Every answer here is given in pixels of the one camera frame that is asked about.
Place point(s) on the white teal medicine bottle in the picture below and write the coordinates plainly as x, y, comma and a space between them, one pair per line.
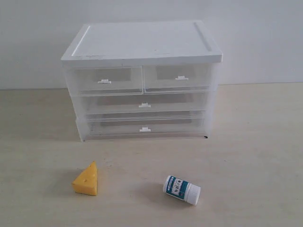
182, 190

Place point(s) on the clear bottom wide drawer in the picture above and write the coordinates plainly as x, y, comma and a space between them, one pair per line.
146, 126

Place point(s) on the clear middle wide drawer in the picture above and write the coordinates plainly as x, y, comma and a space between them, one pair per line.
144, 103

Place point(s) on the clear wide drawer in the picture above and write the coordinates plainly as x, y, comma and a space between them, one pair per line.
144, 103
146, 126

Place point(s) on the yellow toy cheese wedge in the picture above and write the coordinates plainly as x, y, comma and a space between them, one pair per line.
87, 181

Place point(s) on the white plastic drawer cabinet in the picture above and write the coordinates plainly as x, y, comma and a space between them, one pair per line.
139, 44

